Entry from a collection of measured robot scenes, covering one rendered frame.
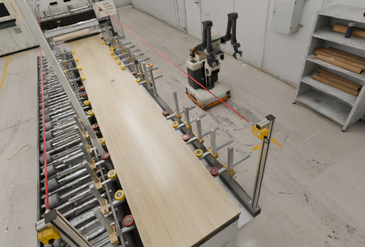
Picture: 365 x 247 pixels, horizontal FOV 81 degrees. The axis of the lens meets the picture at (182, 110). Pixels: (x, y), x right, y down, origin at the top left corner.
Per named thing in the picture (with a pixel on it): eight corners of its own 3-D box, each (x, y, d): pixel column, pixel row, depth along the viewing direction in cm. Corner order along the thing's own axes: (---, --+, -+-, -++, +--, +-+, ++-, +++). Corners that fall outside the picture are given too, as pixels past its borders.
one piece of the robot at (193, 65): (188, 89, 425) (183, 50, 373) (211, 80, 442) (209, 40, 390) (197, 97, 401) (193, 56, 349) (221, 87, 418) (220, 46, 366)
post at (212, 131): (214, 160, 223) (213, 126, 194) (216, 162, 221) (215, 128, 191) (211, 162, 222) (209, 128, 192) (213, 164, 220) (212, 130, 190)
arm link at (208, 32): (210, 20, 288) (203, 22, 285) (213, 21, 284) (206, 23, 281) (211, 50, 315) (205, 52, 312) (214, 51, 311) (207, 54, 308)
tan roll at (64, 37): (109, 26, 542) (108, 21, 534) (111, 27, 533) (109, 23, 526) (50, 43, 497) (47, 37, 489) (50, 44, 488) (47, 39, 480)
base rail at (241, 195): (111, 44, 548) (110, 40, 542) (260, 213, 183) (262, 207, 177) (108, 45, 546) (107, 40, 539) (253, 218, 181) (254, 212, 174)
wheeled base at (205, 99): (185, 94, 438) (183, 83, 422) (211, 83, 457) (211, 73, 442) (203, 111, 389) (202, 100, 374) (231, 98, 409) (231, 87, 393)
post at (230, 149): (230, 177, 206) (231, 144, 176) (232, 180, 203) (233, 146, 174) (226, 179, 205) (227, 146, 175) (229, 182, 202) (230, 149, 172)
